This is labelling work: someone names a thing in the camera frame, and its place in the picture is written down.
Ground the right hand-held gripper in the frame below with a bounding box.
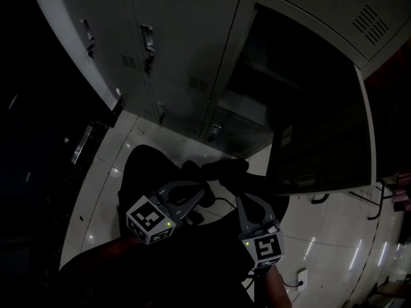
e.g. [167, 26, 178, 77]
[236, 194, 286, 271]

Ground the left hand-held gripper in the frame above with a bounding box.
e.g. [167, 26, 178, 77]
[125, 180, 207, 246]

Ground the locker door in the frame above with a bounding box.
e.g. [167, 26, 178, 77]
[265, 64, 377, 196]

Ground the grey metal locker bank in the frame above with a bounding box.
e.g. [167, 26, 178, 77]
[27, 0, 411, 160]

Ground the person's right forearm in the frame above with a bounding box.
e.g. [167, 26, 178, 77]
[259, 266, 293, 308]

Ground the person's left forearm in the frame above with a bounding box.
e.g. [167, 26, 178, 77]
[78, 235, 146, 271]

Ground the white power socket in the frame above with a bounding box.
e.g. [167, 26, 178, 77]
[296, 268, 308, 290]

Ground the pink chair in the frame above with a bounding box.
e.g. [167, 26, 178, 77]
[392, 169, 411, 212]

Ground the black cable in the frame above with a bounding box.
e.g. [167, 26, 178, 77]
[210, 196, 238, 210]

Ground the metal door handle bar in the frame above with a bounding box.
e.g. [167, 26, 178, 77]
[70, 124, 94, 166]

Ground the black frame table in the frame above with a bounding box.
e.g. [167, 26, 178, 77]
[310, 177, 395, 221]

